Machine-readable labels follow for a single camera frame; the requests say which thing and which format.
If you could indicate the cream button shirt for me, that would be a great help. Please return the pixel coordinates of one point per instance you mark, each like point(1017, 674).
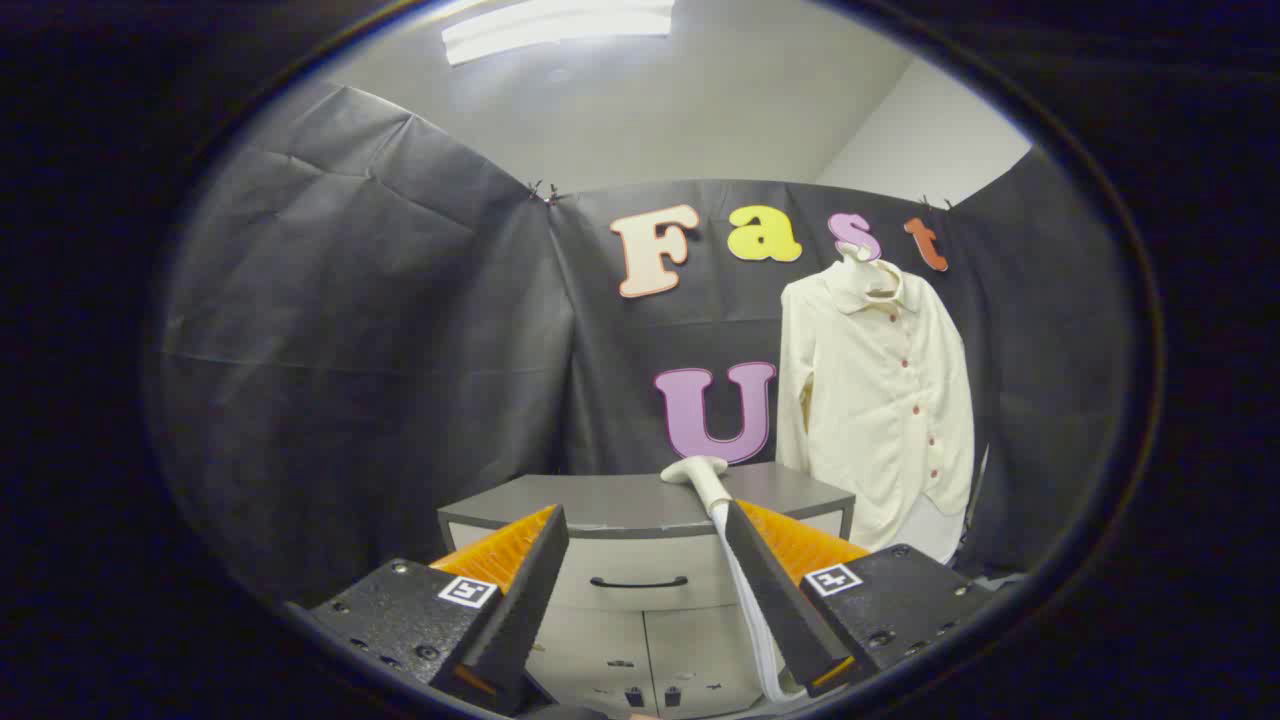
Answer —
point(870, 420)

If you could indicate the white clothes hanger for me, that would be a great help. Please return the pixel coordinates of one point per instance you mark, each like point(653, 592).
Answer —
point(851, 255)

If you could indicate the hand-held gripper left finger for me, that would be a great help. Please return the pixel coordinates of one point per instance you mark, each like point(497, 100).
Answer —
point(520, 620)

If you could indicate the grey-topped cabinet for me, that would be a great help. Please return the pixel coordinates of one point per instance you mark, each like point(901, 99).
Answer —
point(620, 500)

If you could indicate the black backdrop cloth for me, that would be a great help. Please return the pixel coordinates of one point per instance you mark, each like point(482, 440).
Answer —
point(380, 330)

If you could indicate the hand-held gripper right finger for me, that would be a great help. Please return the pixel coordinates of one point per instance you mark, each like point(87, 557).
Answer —
point(785, 600)

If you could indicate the ceiling light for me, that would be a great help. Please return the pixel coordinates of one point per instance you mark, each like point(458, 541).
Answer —
point(555, 25)

